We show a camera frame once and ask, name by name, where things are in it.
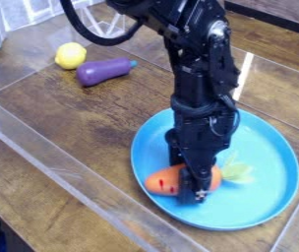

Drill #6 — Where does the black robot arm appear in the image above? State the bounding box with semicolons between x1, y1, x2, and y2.
107;0;240;204

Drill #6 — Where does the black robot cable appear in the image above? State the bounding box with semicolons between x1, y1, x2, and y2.
59;0;145;47

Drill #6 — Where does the orange toy carrot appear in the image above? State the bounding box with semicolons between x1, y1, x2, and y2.
144;154;255;196

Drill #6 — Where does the clear acrylic barrier panel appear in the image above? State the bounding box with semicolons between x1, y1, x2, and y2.
0;105;208;252

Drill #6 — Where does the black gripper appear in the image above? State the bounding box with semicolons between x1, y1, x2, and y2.
165;103;240;205

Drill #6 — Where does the purple toy eggplant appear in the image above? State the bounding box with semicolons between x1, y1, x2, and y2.
76;57;137;87

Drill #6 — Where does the yellow toy lemon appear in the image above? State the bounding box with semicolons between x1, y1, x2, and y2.
54;42;87;70

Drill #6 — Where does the white checkered curtain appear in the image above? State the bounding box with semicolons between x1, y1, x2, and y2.
0;0;105;60

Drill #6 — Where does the blue plastic tray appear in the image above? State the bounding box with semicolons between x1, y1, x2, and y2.
131;109;299;230

